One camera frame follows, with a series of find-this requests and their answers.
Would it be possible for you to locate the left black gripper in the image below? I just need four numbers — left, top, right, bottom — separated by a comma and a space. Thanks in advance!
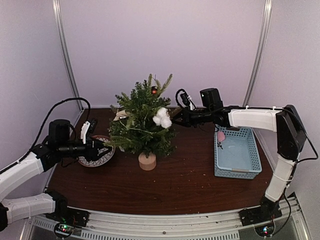
57, 135, 112, 162

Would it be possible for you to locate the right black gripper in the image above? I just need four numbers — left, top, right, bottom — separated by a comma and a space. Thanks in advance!
171, 106, 214, 128

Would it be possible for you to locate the white cotton ornament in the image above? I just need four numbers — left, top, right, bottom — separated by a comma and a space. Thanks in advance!
152, 107, 172, 129

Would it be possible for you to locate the small green christmas tree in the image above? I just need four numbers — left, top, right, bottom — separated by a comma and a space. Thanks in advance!
108, 74, 176, 171

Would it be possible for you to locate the beige bow ornament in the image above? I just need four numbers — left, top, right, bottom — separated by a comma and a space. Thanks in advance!
113, 109, 131, 122

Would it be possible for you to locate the red bauble ornament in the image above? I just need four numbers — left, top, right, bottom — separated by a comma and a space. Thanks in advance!
151, 86, 158, 96

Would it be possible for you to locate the pink ornament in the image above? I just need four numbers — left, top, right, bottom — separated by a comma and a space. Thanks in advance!
216, 131, 226, 142

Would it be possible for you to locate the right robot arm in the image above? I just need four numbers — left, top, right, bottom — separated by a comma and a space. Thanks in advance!
172, 88, 307, 221

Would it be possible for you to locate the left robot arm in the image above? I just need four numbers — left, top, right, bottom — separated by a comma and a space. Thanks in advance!
0, 119, 113, 230

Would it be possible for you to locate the patterned ceramic plate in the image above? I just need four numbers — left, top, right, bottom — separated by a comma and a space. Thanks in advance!
78, 146, 116, 168

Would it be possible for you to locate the light blue plastic basket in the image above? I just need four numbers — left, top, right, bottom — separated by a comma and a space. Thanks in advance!
214, 125, 262, 180

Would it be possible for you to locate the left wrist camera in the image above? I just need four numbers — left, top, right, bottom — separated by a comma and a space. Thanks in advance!
80, 118, 98, 144

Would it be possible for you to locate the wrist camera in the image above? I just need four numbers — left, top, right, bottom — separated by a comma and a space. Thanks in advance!
180, 90, 196, 111
80, 118, 98, 144

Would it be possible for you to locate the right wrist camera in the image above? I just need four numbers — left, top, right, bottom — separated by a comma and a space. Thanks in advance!
180, 90, 196, 111

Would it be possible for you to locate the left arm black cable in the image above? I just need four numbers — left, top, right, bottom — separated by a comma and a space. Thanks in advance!
0, 97, 91, 173

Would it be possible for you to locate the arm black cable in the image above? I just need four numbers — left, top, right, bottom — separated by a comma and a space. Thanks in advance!
174, 88, 320, 236
0, 97, 91, 173

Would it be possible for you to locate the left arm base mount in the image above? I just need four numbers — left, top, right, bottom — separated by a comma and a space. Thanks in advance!
44, 190, 89, 228

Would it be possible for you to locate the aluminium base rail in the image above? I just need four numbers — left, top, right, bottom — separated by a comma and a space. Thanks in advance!
21, 192, 311, 240

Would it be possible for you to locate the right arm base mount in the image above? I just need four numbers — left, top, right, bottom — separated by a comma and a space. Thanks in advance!
238, 196, 283, 227

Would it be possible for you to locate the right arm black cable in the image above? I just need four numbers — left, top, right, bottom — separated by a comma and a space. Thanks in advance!
174, 88, 320, 236

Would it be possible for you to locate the right aluminium corner post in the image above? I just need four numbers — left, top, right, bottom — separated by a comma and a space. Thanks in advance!
242, 0, 273, 107

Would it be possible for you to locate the aluminium corner post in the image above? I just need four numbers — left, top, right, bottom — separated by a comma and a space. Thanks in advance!
52, 0, 80, 98
242, 0, 273, 107

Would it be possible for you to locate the left aluminium corner post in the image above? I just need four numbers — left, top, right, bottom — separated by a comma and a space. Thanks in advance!
52, 0, 80, 98

